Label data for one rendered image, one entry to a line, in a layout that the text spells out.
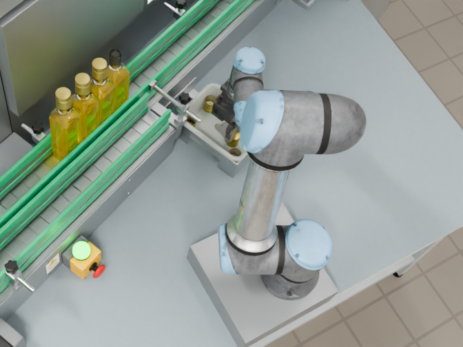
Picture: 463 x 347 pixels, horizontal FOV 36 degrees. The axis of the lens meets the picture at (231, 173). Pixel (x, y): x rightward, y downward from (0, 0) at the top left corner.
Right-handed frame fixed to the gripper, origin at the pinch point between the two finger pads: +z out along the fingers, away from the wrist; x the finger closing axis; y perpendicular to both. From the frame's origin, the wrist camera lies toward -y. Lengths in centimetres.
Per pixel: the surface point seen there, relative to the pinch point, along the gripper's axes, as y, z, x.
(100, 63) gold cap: 27, -36, 26
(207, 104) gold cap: 11.9, -0.5, -3.1
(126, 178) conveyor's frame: 11.9, -7.1, 33.3
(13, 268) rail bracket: 12, -21, 71
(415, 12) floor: -8, 80, -166
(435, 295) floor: -84, 81, -43
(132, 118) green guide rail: 21.0, -10.8, 20.1
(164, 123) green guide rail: 13.6, -11.7, 16.2
